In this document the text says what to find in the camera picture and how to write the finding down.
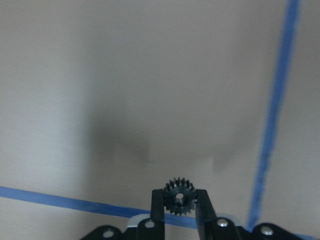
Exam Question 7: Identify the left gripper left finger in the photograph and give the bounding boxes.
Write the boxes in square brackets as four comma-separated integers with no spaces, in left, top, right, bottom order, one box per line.
[150,189,165,240]

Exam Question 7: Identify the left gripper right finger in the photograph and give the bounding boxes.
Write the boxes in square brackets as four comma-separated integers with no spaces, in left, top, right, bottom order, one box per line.
[195,189,217,240]

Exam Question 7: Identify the black bearing gear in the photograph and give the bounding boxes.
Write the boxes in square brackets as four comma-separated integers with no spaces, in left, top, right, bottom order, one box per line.
[163,177,198,216]

